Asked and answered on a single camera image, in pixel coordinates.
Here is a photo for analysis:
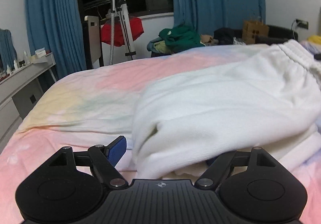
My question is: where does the left blue curtain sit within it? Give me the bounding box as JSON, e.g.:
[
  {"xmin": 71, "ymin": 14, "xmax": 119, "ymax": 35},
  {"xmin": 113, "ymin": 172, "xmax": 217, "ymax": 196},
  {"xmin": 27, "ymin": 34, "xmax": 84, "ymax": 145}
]
[{"xmin": 25, "ymin": 0, "xmax": 86, "ymax": 78}]

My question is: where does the garment steamer stand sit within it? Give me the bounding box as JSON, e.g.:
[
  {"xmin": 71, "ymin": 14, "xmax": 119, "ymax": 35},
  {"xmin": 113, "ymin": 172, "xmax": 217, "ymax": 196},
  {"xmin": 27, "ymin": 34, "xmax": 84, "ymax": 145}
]
[{"xmin": 102, "ymin": 0, "xmax": 136, "ymax": 65}]

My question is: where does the green garment pile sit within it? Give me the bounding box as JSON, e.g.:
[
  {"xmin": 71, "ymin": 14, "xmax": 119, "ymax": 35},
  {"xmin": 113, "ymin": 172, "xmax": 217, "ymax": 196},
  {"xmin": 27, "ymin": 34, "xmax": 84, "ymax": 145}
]
[{"xmin": 159, "ymin": 24, "xmax": 205, "ymax": 53}]

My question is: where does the black chair white seat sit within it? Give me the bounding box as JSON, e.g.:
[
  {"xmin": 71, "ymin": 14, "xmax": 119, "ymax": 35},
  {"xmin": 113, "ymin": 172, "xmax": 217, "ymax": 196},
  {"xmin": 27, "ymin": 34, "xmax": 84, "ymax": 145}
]
[{"xmin": 82, "ymin": 16, "xmax": 104, "ymax": 70}]

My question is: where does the black sofa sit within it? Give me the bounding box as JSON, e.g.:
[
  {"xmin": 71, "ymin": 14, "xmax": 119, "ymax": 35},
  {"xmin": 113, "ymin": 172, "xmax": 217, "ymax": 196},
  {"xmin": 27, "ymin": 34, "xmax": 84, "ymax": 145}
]
[{"xmin": 213, "ymin": 24, "xmax": 299, "ymax": 45}]

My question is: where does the white knit garment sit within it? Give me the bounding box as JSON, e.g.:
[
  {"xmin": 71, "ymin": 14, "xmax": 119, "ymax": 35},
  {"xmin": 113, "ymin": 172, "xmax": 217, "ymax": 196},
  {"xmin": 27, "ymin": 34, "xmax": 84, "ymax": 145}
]
[{"xmin": 132, "ymin": 40, "xmax": 320, "ymax": 178}]

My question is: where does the wavy frame vanity mirror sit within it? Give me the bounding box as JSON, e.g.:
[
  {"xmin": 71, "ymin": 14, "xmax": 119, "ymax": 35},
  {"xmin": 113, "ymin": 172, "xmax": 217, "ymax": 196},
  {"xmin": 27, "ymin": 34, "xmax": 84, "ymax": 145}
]
[{"xmin": 0, "ymin": 29, "xmax": 17, "ymax": 69}]

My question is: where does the red cloth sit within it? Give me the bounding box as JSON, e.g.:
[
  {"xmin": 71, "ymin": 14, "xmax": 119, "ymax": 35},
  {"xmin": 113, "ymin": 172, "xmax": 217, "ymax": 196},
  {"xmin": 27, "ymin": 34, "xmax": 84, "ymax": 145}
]
[{"xmin": 101, "ymin": 16, "xmax": 145, "ymax": 47}]

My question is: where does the white dressing table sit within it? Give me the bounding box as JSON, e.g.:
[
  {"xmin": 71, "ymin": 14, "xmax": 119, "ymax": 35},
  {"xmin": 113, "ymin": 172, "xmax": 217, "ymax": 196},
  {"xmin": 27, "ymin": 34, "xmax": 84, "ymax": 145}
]
[{"xmin": 1, "ymin": 53, "xmax": 57, "ymax": 150}]

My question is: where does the wall power socket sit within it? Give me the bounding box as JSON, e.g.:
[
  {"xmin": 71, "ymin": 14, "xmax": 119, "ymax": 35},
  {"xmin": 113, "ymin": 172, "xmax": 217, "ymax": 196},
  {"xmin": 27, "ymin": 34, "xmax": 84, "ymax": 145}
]
[{"xmin": 296, "ymin": 19, "xmax": 309, "ymax": 30}]

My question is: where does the pastel multicolour bed sheet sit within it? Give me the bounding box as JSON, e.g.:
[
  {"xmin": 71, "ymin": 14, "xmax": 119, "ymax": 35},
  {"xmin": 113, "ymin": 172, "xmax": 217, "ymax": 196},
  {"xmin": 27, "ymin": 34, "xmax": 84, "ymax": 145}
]
[{"xmin": 1, "ymin": 44, "xmax": 320, "ymax": 223}]

